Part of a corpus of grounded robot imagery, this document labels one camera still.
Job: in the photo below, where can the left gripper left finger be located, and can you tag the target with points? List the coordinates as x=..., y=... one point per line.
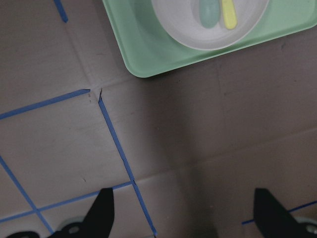
x=98, y=221

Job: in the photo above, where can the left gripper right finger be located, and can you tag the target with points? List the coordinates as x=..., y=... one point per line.
x=274, y=221

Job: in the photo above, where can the yellow plastic fork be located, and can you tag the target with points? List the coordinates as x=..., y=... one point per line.
x=229, y=14

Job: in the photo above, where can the grey-green plastic spoon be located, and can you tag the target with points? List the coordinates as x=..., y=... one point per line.
x=209, y=13

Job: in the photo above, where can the white round plate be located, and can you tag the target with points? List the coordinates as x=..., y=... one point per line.
x=180, y=19

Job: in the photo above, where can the brown paper table cover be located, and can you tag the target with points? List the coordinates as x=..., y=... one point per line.
x=183, y=150

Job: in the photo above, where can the light green tray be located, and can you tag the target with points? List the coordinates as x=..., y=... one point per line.
x=148, y=50

